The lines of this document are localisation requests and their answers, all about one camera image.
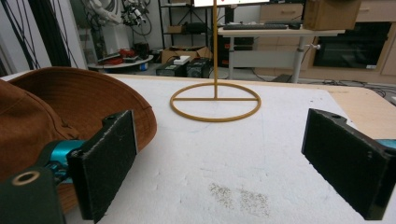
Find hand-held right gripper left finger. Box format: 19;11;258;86
40;109;138;224

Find round white platform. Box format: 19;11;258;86
87;54;155;73

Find built-in black oven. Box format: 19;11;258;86
312;21;392;69

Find wooden cabinet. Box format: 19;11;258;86
259;0;396;84

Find black hanging cables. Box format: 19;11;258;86
3;0;78;71

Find black metal shelf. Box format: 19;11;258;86
157;0;216;50

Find white felt table mat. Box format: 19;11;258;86
64;74;396;224

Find white height-adjustable desk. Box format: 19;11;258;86
218;25;347;84

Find open cardboard box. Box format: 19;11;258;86
161;46;214;65

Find gold metal hat stand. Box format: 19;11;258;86
169;0;262;123

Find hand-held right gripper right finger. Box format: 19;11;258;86
301;107;396;221

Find black keyboard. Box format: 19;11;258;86
222;23;290;31

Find black equipment case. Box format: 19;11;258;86
155;57;213;78

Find black floor cables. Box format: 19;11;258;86
311;78;396;99

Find brown bucket hat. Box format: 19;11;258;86
0;66;158;215

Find cardboard box on desk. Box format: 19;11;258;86
303;0;362;32

